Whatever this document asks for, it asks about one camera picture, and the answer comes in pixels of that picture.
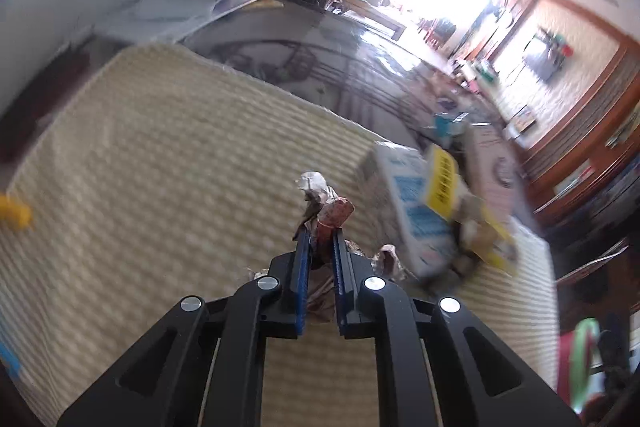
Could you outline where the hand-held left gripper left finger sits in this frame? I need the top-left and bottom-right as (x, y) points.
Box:
(57, 227), (312, 427)

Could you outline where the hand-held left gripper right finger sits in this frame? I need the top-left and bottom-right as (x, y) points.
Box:
(332, 231), (581, 427)

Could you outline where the red white wrapper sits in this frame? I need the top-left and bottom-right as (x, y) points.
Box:
(291, 171), (357, 323)

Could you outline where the crumpled brown wrapper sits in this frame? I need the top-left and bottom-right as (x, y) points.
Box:
(372, 244), (418, 284)

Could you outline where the white blue carton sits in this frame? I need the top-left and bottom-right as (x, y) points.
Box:
(361, 142), (463, 280)

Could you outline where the yellow label box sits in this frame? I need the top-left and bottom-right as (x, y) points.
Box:
(419, 144), (518, 278)

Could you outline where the small blue packet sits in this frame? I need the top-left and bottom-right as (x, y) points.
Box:
(432, 111), (468, 138)

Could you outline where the pink cardboard box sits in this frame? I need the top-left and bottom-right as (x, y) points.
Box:
(462, 124), (523, 220)

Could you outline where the beige checked mat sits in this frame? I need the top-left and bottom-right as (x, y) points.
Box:
(0, 44), (560, 427)

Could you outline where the small yellow object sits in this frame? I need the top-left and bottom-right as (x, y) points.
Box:
(0, 193), (35, 232)

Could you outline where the television screen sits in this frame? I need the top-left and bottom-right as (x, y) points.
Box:
(522, 32), (572, 84)

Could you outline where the green plastic ring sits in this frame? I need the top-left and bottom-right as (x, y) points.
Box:
(567, 317), (603, 415)

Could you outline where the wooden wall cabinet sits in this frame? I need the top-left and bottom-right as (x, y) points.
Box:
(450, 0), (640, 228)

